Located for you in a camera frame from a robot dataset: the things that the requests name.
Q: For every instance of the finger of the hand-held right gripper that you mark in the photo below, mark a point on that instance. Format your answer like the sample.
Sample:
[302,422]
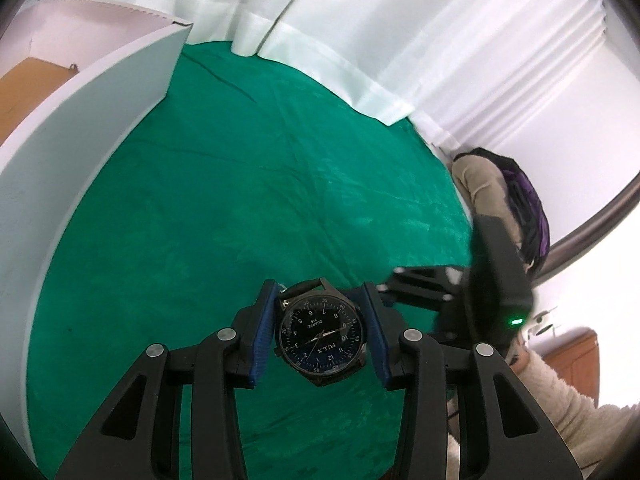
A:
[425,285]

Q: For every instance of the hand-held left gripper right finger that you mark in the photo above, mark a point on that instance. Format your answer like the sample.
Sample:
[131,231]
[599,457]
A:
[376,332]

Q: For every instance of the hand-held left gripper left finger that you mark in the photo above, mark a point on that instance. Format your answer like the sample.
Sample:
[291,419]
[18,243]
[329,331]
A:
[265,332]

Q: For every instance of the black wristwatch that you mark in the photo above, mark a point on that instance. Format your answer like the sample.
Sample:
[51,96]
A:
[320,335]

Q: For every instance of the white cardboard box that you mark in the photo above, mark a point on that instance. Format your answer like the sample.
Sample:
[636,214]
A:
[75,160]

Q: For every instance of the beige and purple cloth bundle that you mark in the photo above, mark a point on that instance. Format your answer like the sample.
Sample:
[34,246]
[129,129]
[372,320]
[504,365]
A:
[480,185]

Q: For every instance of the brown wooden furniture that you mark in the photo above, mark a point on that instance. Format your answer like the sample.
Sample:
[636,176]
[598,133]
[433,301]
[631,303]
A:
[575,365]

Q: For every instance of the green velvet cloth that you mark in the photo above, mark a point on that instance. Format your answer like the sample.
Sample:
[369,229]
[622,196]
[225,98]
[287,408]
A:
[250,185]

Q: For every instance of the white curtain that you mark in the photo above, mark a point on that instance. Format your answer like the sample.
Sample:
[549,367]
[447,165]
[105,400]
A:
[450,35]

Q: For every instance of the grey metal rail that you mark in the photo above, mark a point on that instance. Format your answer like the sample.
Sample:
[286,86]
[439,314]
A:
[600,220]

